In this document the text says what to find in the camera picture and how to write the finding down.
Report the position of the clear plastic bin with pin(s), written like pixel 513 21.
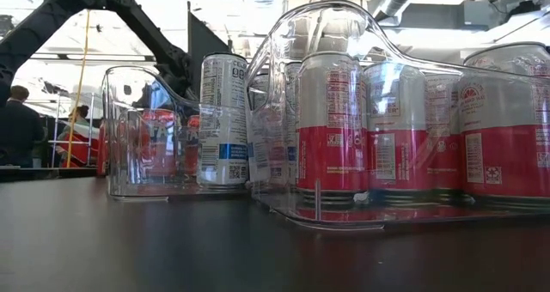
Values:
pixel 98 111
pixel 129 184
pixel 275 38

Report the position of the white red Spindrift can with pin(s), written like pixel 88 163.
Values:
pixel 507 154
pixel 442 154
pixel 331 154
pixel 395 154

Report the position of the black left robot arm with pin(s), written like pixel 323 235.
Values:
pixel 64 4

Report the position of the person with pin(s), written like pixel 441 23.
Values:
pixel 81 111
pixel 19 129

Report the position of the red and white panel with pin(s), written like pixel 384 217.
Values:
pixel 86 154

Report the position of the silver metal rail stand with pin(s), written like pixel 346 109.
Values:
pixel 57 129

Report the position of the silver ventilation duct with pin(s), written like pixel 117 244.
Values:
pixel 399 0

